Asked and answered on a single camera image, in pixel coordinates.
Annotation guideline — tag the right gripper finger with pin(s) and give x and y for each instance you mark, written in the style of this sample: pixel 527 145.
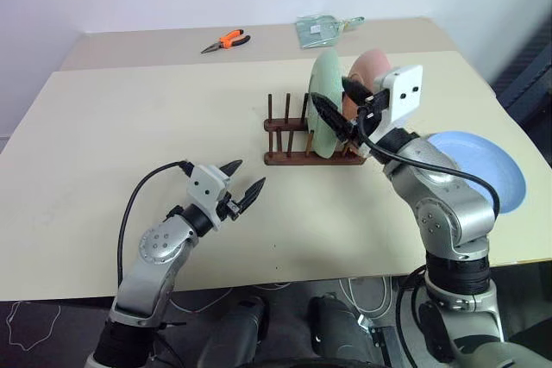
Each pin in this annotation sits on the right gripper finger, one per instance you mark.
pixel 334 118
pixel 358 91

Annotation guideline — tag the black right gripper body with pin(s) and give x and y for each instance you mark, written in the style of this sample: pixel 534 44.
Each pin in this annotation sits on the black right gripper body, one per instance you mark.
pixel 377 105

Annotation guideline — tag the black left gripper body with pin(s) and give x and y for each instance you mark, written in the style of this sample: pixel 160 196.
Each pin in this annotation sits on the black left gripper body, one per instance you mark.
pixel 228 208

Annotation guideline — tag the green plate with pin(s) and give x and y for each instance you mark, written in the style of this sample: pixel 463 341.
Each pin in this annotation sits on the green plate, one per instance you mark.
pixel 324 83

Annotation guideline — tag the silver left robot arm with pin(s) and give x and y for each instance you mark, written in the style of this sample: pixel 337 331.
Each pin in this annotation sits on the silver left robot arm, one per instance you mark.
pixel 148 264

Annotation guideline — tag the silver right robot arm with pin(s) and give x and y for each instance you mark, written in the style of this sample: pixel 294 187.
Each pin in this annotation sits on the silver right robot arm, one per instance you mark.
pixel 448 208

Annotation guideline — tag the wooden dish rack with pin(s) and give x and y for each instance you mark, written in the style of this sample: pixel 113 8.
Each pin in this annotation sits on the wooden dish rack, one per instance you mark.
pixel 297 157

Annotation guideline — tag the pink plate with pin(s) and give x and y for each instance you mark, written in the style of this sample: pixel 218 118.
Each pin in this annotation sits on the pink plate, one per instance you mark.
pixel 373 66

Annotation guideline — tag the clear green plastic packet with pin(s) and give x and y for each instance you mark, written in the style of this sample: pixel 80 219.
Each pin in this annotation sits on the clear green plastic packet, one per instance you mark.
pixel 317 32

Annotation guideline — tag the dark rounded robot leg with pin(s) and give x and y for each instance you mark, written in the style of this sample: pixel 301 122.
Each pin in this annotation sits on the dark rounded robot leg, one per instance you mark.
pixel 235 333
pixel 340 333

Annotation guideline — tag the blue plate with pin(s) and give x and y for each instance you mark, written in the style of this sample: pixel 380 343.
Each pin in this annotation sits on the blue plate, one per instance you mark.
pixel 487 165

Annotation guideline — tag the orange black pliers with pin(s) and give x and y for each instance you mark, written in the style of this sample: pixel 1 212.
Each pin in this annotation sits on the orange black pliers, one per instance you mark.
pixel 230 39

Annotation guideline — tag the dark ribbed chair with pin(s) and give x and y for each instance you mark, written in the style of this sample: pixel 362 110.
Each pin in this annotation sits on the dark ribbed chair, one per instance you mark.
pixel 530 70

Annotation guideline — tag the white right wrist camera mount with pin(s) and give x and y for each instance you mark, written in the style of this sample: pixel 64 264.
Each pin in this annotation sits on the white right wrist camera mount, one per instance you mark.
pixel 403 92

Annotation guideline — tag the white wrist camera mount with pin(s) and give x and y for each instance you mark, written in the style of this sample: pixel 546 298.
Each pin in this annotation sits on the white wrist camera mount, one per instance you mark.
pixel 206 185
pixel 403 92

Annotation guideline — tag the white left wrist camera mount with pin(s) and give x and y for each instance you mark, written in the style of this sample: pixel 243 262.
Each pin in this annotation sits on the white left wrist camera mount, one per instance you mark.
pixel 206 185

